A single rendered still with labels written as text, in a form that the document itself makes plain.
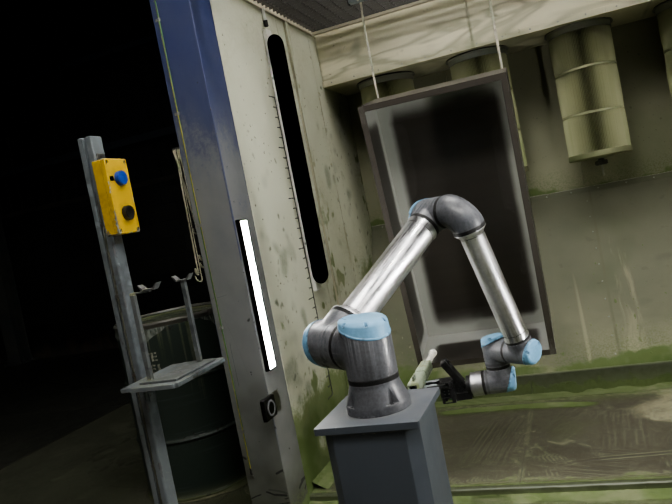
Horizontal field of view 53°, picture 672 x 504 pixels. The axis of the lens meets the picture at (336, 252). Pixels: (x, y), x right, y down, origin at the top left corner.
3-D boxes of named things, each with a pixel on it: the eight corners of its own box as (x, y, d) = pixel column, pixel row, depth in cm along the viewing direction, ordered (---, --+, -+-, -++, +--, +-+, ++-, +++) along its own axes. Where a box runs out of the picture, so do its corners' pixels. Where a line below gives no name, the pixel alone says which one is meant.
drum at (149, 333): (125, 496, 347) (89, 329, 342) (210, 452, 392) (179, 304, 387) (197, 510, 310) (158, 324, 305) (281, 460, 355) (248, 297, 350)
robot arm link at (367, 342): (368, 384, 186) (356, 322, 185) (333, 379, 200) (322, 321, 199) (409, 369, 194) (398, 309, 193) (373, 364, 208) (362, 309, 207)
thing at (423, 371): (430, 437, 248) (417, 378, 247) (418, 439, 250) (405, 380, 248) (447, 393, 295) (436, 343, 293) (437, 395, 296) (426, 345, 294)
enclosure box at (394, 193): (428, 337, 337) (373, 99, 307) (551, 321, 319) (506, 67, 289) (419, 369, 305) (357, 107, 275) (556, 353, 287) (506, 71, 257)
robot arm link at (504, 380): (513, 360, 253) (519, 386, 254) (480, 365, 257) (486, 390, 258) (513, 368, 245) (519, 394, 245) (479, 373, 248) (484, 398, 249)
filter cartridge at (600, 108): (632, 170, 386) (606, 27, 384) (645, 166, 351) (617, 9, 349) (566, 182, 395) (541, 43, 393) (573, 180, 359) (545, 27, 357)
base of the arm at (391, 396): (402, 415, 185) (396, 380, 184) (338, 420, 191) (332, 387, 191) (417, 394, 202) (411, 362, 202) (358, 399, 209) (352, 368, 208)
